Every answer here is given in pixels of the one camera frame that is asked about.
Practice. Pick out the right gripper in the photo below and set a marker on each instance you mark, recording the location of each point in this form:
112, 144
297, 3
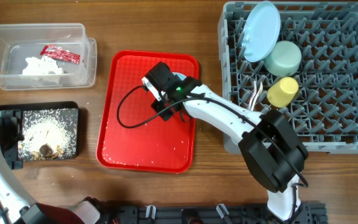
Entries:
165, 114

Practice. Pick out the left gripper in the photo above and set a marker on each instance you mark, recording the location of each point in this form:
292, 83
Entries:
11, 120

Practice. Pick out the food scraps and rice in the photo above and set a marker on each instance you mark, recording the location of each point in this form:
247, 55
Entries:
49, 134

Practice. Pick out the white napkin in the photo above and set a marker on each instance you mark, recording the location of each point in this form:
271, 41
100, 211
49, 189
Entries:
42, 66

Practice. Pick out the red snack wrapper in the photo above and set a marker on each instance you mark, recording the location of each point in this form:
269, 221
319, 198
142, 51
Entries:
59, 53

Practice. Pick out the white plastic spoon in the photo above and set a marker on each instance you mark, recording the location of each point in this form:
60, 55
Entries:
259, 92

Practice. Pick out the light blue plate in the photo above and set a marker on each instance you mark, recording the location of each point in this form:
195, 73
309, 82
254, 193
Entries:
261, 31

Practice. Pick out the yellow plastic cup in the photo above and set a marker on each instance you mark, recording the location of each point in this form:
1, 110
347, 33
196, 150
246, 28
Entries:
281, 94

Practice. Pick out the mint green bowl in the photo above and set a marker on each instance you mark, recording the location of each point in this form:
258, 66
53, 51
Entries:
284, 60

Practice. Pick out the light blue small bowl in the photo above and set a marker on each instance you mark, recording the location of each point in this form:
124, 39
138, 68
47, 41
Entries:
179, 75

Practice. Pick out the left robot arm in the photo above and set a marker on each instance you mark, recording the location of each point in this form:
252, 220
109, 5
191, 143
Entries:
18, 206

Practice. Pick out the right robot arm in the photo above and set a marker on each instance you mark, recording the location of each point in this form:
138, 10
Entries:
272, 150

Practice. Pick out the black food waste tray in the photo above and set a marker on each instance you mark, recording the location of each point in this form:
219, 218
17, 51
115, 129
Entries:
42, 106

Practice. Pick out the clear plastic waste bin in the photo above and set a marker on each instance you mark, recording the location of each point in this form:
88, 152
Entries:
19, 41

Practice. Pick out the grey dishwasher rack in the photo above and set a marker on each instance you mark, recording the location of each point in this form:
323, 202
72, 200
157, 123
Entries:
324, 112

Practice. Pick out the red serving tray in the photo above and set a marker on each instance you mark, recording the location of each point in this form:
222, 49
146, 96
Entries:
158, 146

